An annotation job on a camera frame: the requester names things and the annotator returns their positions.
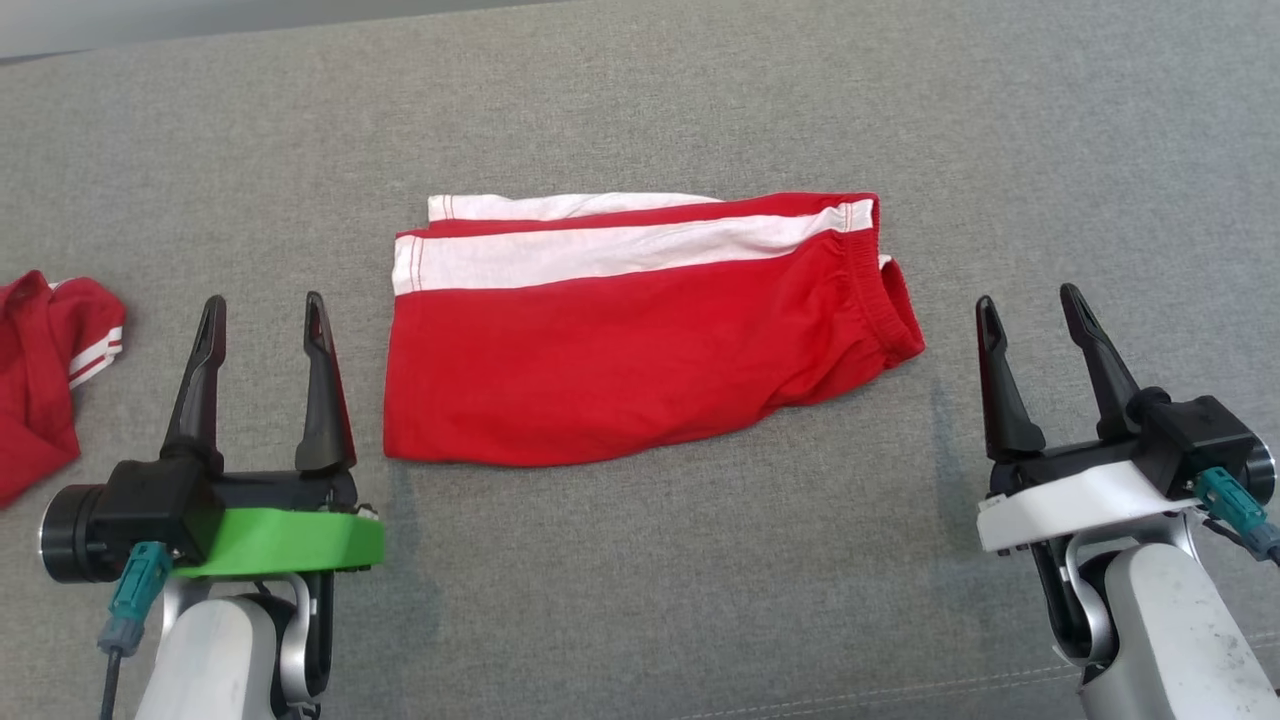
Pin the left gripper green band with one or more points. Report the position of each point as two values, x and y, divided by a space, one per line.
290 540

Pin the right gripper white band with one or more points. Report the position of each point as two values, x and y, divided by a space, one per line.
1070 500

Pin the red white striped jersey shirt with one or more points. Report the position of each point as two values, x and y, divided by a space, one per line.
35 400

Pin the red Bulls 23 shorts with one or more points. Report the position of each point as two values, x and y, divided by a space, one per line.
620 380

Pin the grey fabric sofa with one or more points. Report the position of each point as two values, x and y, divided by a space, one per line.
640 100

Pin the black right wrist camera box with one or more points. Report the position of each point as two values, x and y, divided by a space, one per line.
1200 440

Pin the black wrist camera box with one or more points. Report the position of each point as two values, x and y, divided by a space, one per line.
140 510
1200 440

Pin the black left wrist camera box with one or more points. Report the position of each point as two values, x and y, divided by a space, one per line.
140 510

